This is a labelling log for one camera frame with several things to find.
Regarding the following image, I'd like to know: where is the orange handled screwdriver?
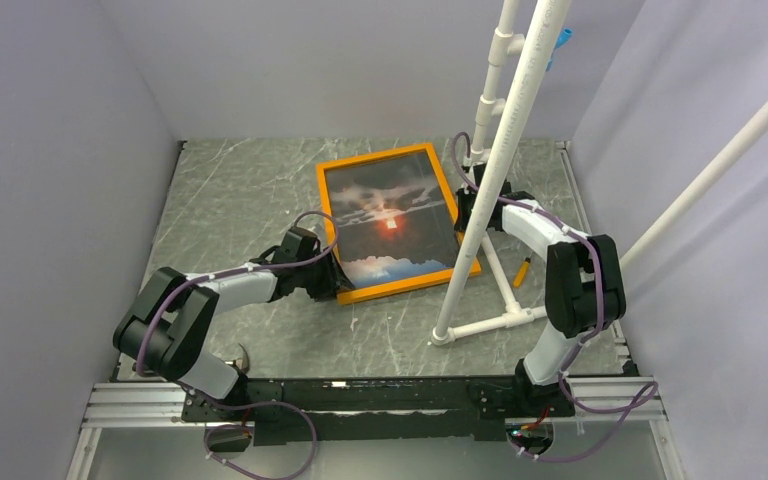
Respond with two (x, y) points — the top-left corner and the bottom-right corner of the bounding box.
(512, 256), (532, 288)

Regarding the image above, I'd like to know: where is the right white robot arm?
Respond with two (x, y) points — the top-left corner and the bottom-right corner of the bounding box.
(448, 192), (627, 415)

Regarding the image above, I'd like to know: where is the aluminium rail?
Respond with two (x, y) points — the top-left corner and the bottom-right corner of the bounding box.
(82, 376), (666, 429)

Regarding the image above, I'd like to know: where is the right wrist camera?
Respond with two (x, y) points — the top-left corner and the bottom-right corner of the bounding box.
(465, 163), (487, 191)

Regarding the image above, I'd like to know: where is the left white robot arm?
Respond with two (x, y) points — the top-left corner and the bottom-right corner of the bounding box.
(112, 226), (354, 420)

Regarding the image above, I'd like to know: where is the orange picture frame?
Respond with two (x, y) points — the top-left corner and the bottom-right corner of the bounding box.
(315, 143), (462, 305)

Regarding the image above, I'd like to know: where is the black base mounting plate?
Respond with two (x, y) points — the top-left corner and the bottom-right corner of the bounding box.
(181, 375), (575, 446)

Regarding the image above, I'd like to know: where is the blue pipe fitting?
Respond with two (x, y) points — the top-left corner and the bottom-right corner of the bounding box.
(546, 28), (573, 71)

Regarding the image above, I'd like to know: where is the white pvc pipe stand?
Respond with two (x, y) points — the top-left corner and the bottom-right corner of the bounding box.
(431, 1), (768, 345)

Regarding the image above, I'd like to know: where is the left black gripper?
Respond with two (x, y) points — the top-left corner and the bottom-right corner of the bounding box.
(296, 247), (356, 302)

